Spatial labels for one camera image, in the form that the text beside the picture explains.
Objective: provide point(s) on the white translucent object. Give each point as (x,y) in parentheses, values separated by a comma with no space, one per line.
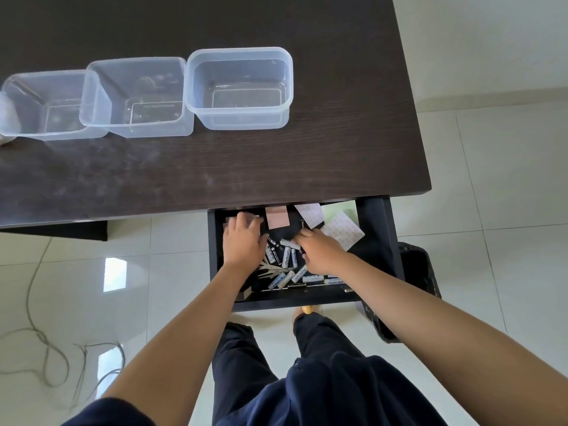
(6,119)

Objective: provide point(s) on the person's left hand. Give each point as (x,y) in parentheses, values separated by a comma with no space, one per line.
(244,248)

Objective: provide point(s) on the navy blue trousers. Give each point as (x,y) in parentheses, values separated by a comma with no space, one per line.
(328,381)

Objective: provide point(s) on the pink sticky note pad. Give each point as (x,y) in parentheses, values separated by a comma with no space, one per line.
(277,217)

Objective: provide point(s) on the clear plastic container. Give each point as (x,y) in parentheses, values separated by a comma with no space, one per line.
(49,106)
(142,97)
(239,86)

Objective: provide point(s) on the black desk drawer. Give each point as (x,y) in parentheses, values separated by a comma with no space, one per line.
(381,243)

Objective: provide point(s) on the light green paper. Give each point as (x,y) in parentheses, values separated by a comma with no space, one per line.
(344,207)

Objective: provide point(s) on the metal scissors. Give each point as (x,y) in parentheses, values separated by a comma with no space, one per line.
(265,270)

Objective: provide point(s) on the small white dotted sheet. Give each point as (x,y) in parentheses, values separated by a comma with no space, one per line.
(309,214)

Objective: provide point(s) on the navy blue sleeve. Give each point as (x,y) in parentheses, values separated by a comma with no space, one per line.
(106,413)

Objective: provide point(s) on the pile of white batteries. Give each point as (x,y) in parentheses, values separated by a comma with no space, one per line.
(286,261)

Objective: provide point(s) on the person's left fingers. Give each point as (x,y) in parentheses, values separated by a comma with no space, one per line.
(243,222)

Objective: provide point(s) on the person's right fingers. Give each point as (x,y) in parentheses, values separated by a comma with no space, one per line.
(306,240)

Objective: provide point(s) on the black waste bin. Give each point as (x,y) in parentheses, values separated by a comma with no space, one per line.
(419,270)

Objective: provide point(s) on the person's right forearm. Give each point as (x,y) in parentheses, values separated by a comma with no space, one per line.
(426,323)

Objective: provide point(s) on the person's right hand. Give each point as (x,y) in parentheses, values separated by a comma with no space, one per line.
(324,259)

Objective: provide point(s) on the large white dotted sheet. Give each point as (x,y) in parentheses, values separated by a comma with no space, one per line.
(342,230)

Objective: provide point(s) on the person's left forearm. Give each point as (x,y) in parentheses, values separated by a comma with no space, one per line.
(186,337)

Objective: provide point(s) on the yellow slipper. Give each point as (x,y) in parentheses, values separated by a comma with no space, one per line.
(307,310)

